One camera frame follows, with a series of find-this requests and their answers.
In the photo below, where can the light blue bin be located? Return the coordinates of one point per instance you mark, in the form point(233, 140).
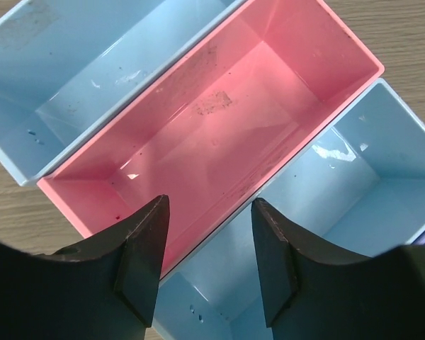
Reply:
point(360, 184)
point(68, 67)

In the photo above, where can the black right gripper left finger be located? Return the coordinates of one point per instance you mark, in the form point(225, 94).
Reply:
point(103, 287)

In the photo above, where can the pink plastic bin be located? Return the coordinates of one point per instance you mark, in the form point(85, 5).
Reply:
point(219, 123)

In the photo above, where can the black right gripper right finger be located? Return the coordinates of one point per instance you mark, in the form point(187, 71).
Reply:
point(313, 289)

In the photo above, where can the left light blue bin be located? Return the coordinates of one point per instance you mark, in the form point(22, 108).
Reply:
point(68, 67)

